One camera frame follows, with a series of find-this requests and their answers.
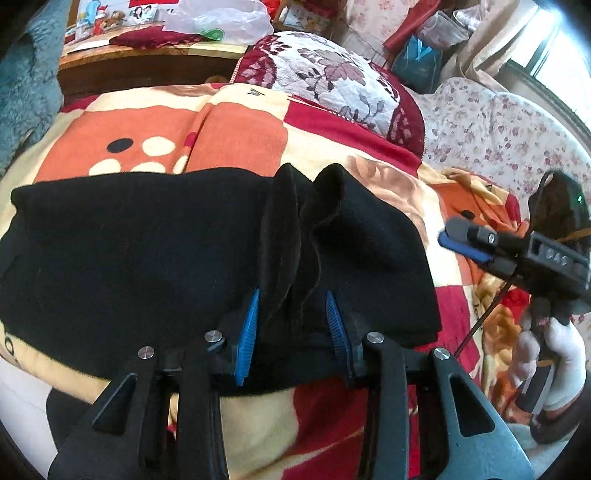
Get teal bag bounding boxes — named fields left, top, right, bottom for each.
left=392, top=34, right=444, bottom=93

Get white plastic bag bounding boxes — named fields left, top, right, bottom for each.
left=164, top=0, right=275, bottom=45

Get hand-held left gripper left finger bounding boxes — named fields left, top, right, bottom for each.
left=47, top=288, right=262, bottom=480

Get teal fluffy cloth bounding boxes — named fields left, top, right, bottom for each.
left=0, top=0, right=75, bottom=176

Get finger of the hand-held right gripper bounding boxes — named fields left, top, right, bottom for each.
left=438, top=232, right=529, bottom=278
left=444, top=218, right=529, bottom=254

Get small toy figures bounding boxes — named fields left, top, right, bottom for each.
left=67, top=0, right=127, bottom=42

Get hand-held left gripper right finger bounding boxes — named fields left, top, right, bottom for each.
left=324, top=290, right=532, bottom=480

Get red orange printed blanket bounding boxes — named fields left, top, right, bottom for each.
left=0, top=83, right=591, bottom=480

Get white floral quilt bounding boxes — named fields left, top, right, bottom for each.
left=416, top=76, right=591, bottom=217

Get person's right hand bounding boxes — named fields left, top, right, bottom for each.
left=508, top=307, right=587, bottom=411

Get beige curtain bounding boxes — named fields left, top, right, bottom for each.
left=450, top=0, right=557, bottom=95

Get dark red cloth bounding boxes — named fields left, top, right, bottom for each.
left=109, top=28, right=199, bottom=49

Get black pants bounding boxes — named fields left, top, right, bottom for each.
left=0, top=162, right=443, bottom=400

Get red floral pillow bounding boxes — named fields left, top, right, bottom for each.
left=235, top=31, right=426, bottom=158

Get wooden desk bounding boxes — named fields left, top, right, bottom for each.
left=58, top=41, right=250, bottom=107

